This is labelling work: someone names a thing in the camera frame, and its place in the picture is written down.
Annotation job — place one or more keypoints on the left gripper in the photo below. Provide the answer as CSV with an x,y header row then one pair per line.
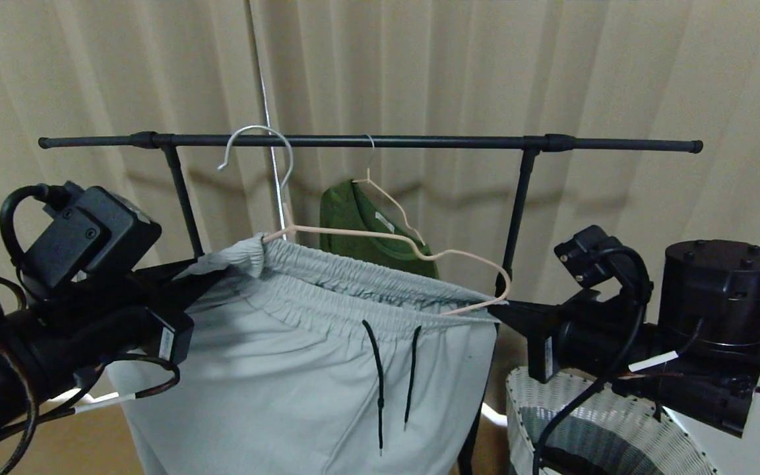
x,y
103,336

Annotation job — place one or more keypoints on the pink clothes hanger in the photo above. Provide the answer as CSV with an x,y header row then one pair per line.
x,y
390,201
353,231

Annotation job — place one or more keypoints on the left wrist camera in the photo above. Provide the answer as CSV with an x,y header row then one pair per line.
x,y
83,237

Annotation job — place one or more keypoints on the black clothes rack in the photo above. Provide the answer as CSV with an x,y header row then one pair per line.
x,y
452,141

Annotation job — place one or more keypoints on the green printed t-shirt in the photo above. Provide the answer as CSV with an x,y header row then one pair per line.
x,y
353,227

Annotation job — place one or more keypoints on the white laundry basket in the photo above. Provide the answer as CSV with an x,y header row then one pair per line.
x,y
624,415

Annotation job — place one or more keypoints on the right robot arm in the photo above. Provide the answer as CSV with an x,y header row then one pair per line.
x,y
716,297

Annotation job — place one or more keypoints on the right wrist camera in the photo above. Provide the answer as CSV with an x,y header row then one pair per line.
x,y
594,254

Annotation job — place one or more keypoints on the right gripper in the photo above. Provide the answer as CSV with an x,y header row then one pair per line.
x,y
584,336

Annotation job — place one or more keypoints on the pale grey garment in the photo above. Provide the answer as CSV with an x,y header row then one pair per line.
x,y
287,382

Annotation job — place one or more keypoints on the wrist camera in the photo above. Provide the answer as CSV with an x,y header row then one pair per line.
x,y
594,254
83,237

